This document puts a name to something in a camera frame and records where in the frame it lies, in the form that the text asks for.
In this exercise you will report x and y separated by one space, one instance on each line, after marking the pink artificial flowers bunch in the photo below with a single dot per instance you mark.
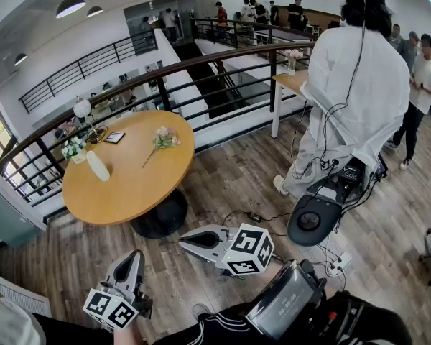
164 138

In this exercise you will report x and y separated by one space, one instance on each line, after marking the wood-topped dark metal railing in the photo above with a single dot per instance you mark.
162 95

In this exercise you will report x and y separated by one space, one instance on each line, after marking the black balcony railing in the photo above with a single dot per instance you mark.
233 34
79 67

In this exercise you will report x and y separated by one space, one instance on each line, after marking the white flowers in small pot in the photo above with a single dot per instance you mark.
73 147

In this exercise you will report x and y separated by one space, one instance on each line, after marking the black power adapter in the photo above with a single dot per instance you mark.
255 217

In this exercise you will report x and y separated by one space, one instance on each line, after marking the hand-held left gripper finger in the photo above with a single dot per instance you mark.
113 270
139 275

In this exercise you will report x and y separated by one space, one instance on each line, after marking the person's black striped shorts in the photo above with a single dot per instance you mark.
219 325

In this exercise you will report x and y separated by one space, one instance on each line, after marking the white power strip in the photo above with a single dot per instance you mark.
339 262

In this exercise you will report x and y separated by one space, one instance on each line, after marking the globe table lamp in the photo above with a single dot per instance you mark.
82 109

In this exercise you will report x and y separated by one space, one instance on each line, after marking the chest-mounted screen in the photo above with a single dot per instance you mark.
283 300

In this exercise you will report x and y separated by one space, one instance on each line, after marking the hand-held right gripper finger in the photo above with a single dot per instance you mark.
201 253
204 236

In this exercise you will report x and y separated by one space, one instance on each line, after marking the black electronics box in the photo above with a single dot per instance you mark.
350 178

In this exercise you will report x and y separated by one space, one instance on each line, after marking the black rounded chair seat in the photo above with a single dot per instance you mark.
312 221

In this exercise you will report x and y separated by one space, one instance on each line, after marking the black dome pendant lamp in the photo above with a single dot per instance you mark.
94 11
70 6
20 59

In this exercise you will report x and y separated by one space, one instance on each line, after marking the round wooden table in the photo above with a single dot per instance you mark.
136 185

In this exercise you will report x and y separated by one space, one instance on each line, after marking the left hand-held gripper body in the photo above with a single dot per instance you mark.
109 309

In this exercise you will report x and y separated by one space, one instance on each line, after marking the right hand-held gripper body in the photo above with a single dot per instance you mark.
249 250

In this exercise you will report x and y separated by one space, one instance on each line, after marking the person's grey shoe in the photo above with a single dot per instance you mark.
200 311

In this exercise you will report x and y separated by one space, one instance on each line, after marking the person's left forearm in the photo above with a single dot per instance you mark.
129 332

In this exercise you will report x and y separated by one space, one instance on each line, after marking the black picture frame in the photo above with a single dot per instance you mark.
114 137

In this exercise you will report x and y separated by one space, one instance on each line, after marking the white radiator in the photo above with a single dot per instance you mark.
18 293

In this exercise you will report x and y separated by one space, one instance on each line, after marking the person's right forearm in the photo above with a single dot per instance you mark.
269 280

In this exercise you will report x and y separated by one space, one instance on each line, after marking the frosted glass panel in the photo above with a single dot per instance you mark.
7 214

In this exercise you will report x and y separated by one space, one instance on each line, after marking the white-legged wooden side table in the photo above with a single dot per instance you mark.
291 79

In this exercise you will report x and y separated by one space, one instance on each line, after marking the white ceramic vase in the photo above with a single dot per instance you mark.
97 165

